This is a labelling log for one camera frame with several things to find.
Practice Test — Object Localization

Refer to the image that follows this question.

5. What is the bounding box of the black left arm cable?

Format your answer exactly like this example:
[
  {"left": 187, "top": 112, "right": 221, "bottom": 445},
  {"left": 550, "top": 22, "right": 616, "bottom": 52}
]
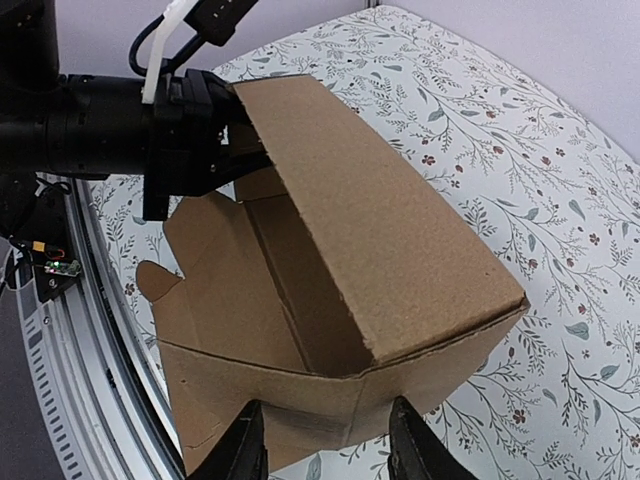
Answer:
[{"left": 128, "top": 19, "right": 206, "bottom": 79}]

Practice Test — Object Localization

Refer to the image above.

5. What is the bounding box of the small green circuit board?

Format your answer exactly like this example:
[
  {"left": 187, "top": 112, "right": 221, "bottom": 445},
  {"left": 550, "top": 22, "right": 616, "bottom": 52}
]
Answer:
[{"left": 44, "top": 259, "right": 82, "bottom": 278}]

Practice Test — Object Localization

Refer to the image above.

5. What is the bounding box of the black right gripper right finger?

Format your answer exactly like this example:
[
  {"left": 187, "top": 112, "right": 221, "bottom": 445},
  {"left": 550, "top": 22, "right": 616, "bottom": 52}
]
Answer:
[{"left": 387, "top": 397, "right": 477, "bottom": 480}]

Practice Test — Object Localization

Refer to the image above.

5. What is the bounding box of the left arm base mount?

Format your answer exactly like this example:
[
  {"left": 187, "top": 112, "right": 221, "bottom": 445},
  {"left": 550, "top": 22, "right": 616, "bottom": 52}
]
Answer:
[{"left": 1, "top": 182, "right": 82, "bottom": 303}]

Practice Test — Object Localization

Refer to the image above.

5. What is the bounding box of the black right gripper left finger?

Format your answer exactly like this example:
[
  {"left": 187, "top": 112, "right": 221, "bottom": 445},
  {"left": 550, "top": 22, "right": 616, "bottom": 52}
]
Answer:
[{"left": 186, "top": 400, "right": 269, "bottom": 480}]

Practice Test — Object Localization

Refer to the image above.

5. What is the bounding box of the brown cardboard box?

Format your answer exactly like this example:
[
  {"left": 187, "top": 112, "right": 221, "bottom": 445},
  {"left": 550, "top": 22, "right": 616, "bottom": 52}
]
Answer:
[{"left": 137, "top": 75, "right": 530, "bottom": 472}]

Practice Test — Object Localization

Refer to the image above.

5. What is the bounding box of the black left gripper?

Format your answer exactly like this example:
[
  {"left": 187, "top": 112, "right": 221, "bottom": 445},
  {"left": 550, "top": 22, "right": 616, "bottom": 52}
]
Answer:
[{"left": 142, "top": 69, "right": 272, "bottom": 220}]

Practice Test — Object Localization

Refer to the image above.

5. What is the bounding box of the aluminium front rail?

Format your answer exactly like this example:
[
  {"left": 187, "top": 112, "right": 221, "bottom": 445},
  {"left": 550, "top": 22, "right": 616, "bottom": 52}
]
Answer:
[{"left": 13, "top": 181, "right": 185, "bottom": 479}]

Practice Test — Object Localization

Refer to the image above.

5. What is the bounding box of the floral patterned table mat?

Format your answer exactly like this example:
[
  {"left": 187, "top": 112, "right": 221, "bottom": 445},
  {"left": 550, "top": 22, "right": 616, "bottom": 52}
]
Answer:
[{"left": 87, "top": 4, "right": 640, "bottom": 480}]

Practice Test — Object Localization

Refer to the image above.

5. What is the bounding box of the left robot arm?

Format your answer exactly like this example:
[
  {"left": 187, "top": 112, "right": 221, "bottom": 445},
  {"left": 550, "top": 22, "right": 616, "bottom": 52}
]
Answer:
[{"left": 1, "top": 1, "right": 270, "bottom": 238}]

